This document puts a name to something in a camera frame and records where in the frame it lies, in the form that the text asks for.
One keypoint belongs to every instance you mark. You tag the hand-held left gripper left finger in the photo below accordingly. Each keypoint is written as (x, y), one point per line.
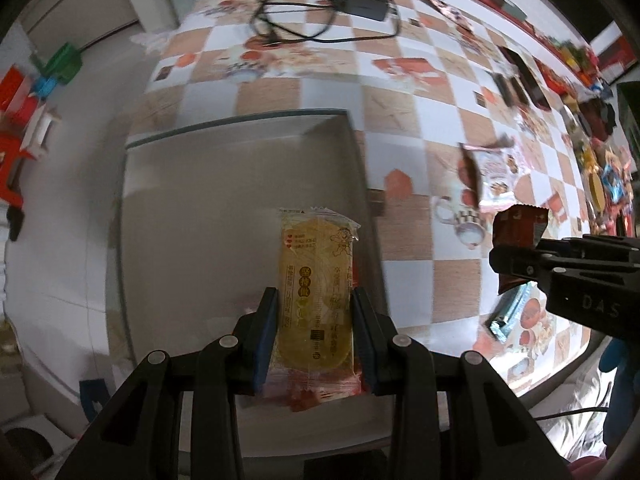
(265, 335)

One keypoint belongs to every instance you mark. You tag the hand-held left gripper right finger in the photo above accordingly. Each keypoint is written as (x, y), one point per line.
(362, 340)

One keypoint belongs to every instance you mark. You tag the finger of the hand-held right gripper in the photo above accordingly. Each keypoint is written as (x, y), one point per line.
(520, 262)

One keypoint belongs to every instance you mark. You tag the brown red snack packet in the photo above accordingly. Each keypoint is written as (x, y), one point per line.
(517, 225)

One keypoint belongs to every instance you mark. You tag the yellow pastry snack packet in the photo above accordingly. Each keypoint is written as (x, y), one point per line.
(312, 280)

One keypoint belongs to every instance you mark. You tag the pink cookie snack packet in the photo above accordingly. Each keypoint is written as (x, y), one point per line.
(495, 170)

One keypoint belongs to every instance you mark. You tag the grey storage box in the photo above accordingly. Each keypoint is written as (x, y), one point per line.
(200, 220)

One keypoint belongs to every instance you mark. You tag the person's right hand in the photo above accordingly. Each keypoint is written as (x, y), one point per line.
(620, 360)

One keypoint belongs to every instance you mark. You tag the blue snack packet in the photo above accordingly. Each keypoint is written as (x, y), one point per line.
(507, 312)

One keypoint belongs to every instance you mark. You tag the white sofa cushion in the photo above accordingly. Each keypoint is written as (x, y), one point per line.
(560, 385)

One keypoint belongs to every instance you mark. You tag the clear jar with yellow lid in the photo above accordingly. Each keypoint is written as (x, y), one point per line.
(595, 187)

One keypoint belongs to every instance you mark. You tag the pile of assorted snack packets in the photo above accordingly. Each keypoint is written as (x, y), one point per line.
(597, 115)

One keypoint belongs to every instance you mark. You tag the long dark snack packet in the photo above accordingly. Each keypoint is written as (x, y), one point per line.
(527, 80)

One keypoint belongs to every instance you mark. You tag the shiny pink foil packet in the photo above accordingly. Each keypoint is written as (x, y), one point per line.
(445, 10)

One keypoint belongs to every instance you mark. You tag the white and red box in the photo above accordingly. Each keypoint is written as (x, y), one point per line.
(42, 130)

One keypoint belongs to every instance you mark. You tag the black power adapter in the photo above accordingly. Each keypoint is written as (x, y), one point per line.
(365, 2)

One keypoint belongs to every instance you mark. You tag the small blue box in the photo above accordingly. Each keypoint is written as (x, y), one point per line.
(44, 87)

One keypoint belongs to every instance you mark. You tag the green box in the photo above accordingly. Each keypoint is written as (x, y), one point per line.
(62, 62)

